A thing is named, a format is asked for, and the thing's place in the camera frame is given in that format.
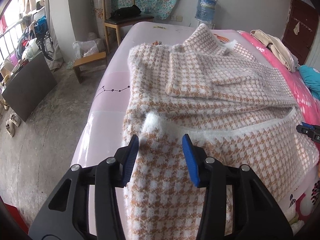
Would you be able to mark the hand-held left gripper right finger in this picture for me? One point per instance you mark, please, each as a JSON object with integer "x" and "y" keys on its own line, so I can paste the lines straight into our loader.
{"x": 191, "y": 160}

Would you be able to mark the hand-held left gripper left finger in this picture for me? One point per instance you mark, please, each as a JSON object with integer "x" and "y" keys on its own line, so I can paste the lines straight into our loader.
{"x": 130, "y": 160}

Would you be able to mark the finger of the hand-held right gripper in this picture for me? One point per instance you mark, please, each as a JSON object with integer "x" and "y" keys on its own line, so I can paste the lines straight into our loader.
{"x": 311, "y": 131}

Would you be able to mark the beige white houndstooth coat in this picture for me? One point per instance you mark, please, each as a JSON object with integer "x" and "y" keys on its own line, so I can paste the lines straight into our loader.
{"x": 200, "y": 92}

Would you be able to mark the teal garment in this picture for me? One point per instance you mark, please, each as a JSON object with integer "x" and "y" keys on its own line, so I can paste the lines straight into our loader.
{"x": 311, "y": 76}

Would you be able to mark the beige garment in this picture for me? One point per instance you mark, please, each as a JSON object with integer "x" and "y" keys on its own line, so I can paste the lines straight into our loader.
{"x": 277, "y": 47}

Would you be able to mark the small beige hanging cloth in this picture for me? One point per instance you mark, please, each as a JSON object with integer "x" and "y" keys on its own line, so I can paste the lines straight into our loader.
{"x": 296, "y": 28}

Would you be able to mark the small wooden stool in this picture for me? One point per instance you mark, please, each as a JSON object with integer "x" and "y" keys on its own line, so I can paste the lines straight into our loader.
{"x": 90, "y": 58}

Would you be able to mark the dark red door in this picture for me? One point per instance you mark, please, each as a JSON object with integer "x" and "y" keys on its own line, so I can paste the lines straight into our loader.
{"x": 302, "y": 12}

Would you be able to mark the white plastic bag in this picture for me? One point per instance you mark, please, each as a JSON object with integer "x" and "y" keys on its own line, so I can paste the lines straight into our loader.
{"x": 85, "y": 47}

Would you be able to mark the dark grey board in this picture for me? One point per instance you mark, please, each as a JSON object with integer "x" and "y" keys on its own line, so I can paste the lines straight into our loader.
{"x": 27, "y": 87}

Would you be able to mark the red bag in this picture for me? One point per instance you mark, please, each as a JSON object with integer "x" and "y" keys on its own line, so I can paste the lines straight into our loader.
{"x": 10, "y": 212}

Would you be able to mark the white water dispenser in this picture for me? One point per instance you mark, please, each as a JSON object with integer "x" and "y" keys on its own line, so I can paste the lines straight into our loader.
{"x": 197, "y": 23}

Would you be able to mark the wooden chair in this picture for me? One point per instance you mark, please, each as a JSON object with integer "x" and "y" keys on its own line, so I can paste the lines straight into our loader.
{"x": 130, "y": 19}

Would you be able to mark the wheelchair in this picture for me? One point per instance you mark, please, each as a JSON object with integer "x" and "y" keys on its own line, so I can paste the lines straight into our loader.
{"x": 48, "y": 45}

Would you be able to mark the black bag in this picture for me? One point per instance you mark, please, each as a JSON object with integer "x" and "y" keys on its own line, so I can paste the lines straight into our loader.
{"x": 126, "y": 11}

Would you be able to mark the blue water bottle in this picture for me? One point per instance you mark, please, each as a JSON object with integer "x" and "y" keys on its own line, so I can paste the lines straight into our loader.
{"x": 205, "y": 8}

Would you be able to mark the metal window railing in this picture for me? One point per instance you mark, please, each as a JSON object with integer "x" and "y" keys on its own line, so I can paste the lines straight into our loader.
{"x": 10, "y": 40}

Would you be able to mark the white wall socket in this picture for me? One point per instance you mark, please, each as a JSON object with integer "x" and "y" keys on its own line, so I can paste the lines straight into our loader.
{"x": 176, "y": 18}

